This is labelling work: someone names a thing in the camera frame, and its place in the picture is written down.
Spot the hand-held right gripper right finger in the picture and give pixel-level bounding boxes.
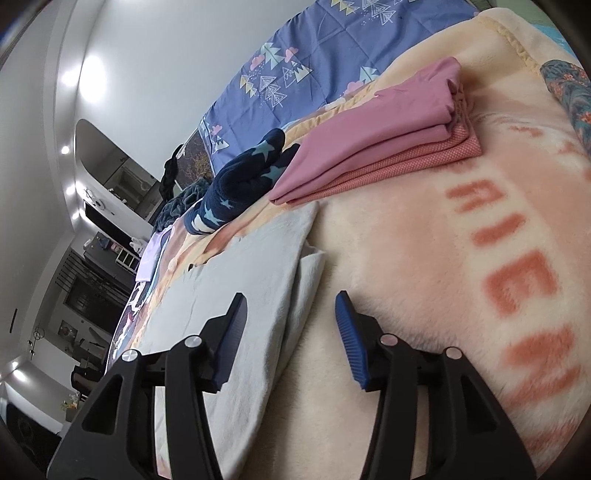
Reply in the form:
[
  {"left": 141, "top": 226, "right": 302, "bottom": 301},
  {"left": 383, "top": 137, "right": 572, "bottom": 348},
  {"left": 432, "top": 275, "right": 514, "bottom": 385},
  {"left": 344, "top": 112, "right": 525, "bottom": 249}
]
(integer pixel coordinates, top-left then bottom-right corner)
[{"left": 335, "top": 291, "right": 539, "bottom": 480}]

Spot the teal fuzzy cloth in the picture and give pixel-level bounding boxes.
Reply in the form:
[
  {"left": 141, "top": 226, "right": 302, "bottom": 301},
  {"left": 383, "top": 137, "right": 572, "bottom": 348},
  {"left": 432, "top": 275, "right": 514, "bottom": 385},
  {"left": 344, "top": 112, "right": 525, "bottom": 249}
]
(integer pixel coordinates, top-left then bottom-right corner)
[{"left": 154, "top": 178, "right": 213, "bottom": 232}]

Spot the light grey t-shirt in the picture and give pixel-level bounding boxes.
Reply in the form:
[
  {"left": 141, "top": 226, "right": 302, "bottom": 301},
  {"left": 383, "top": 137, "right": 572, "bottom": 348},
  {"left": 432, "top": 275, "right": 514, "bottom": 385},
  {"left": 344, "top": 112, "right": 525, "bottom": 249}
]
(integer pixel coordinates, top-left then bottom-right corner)
[{"left": 148, "top": 202, "right": 326, "bottom": 480}]

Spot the dark floral pillow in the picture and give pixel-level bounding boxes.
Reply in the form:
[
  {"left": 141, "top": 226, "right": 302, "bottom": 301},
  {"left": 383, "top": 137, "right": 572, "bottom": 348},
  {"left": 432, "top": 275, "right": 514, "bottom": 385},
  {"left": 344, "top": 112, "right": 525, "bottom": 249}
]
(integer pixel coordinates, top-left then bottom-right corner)
[{"left": 178, "top": 129, "right": 215, "bottom": 190}]

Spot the pink folded garment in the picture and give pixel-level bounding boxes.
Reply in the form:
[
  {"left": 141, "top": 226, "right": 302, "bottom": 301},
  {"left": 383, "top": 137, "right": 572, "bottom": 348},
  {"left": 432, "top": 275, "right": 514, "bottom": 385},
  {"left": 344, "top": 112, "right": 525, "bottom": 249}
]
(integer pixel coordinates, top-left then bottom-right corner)
[{"left": 269, "top": 56, "right": 467, "bottom": 204}]

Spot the dark cabinet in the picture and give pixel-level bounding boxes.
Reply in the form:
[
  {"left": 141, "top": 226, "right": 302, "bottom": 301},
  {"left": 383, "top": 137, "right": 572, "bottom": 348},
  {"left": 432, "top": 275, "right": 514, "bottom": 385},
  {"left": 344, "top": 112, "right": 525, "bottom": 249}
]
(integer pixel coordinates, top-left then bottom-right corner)
[{"left": 65, "top": 233, "right": 139, "bottom": 333}]

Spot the navy star-print fleece garment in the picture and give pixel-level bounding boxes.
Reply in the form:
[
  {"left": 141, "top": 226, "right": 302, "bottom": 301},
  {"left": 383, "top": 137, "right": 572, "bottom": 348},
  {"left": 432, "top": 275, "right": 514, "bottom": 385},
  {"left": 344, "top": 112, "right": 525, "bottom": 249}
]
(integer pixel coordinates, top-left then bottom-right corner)
[{"left": 184, "top": 128, "right": 301, "bottom": 236}]

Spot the lilac cloth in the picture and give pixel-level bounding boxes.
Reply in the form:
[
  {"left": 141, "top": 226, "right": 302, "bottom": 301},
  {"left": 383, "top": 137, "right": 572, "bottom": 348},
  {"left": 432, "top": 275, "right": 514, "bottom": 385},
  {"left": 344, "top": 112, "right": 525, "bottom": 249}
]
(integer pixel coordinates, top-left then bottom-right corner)
[{"left": 135, "top": 228, "right": 174, "bottom": 282}]

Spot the black braided object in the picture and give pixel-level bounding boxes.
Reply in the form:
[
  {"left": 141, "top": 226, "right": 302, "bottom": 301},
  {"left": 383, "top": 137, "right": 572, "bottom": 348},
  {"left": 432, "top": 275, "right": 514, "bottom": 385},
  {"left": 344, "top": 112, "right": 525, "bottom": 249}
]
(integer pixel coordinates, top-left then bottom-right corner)
[{"left": 159, "top": 144, "right": 185, "bottom": 201}]

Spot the green pillow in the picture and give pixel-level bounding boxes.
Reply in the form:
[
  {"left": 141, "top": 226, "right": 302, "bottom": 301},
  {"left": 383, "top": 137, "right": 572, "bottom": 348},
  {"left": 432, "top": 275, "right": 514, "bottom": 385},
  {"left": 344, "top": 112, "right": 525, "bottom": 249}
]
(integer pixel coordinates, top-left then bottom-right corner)
[{"left": 471, "top": 0, "right": 555, "bottom": 24}]

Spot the coral dotted folded garment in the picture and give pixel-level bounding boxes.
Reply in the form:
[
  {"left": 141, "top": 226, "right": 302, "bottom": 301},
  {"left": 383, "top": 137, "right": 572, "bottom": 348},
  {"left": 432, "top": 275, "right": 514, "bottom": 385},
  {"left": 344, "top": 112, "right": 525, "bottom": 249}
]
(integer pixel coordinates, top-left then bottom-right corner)
[{"left": 286, "top": 115, "right": 483, "bottom": 204}]

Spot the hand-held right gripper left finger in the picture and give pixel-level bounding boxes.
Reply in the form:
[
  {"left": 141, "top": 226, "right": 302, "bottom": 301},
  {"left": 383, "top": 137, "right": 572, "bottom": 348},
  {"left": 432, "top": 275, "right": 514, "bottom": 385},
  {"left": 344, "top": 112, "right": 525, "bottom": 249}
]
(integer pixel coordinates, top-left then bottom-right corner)
[{"left": 46, "top": 292, "right": 249, "bottom": 480}]

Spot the teal floral patterned cloth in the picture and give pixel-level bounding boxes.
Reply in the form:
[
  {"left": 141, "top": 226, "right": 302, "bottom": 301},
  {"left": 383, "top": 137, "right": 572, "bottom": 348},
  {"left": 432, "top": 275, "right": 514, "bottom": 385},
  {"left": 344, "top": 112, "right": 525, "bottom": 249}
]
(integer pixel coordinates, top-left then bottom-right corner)
[{"left": 539, "top": 59, "right": 591, "bottom": 160}]

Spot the cartoon printed bed sheet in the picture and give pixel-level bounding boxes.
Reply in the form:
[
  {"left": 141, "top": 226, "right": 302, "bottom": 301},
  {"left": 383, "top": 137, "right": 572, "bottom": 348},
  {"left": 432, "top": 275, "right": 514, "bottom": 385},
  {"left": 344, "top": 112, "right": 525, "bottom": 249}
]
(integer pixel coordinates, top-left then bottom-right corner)
[{"left": 106, "top": 222, "right": 185, "bottom": 370}]

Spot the peach printed fleece blanket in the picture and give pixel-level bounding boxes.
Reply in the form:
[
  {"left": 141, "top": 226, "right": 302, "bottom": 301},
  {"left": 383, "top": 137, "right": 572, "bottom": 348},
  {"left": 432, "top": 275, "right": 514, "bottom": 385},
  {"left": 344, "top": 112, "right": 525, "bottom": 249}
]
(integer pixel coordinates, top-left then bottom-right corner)
[{"left": 111, "top": 7, "right": 591, "bottom": 480}]

